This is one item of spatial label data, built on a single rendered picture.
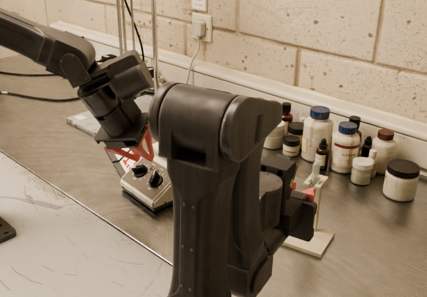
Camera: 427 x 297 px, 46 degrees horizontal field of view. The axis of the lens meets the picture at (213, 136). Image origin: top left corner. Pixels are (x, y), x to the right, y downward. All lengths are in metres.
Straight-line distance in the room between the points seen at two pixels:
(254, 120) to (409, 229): 0.64
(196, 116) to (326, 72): 0.95
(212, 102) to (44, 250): 0.60
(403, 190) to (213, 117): 0.75
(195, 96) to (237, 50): 1.09
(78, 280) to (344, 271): 0.45
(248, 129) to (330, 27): 0.90
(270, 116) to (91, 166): 0.78
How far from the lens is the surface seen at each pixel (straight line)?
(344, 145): 1.20
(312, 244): 0.97
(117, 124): 0.93
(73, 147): 1.36
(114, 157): 1.28
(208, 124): 0.46
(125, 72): 0.88
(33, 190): 1.18
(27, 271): 0.95
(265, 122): 0.52
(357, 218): 1.08
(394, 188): 1.15
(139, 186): 1.08
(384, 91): 1.32
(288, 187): 0.73
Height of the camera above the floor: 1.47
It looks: 25 degrees down
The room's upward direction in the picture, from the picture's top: 1 degrees clockwise
